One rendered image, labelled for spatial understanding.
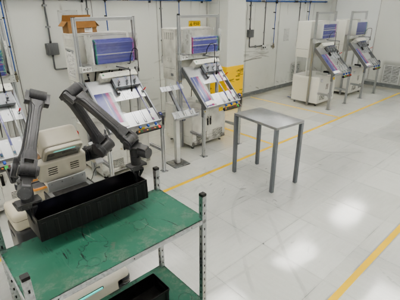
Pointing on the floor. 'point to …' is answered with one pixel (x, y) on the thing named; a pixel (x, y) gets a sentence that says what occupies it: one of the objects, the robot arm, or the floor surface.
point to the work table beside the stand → (279, 122)
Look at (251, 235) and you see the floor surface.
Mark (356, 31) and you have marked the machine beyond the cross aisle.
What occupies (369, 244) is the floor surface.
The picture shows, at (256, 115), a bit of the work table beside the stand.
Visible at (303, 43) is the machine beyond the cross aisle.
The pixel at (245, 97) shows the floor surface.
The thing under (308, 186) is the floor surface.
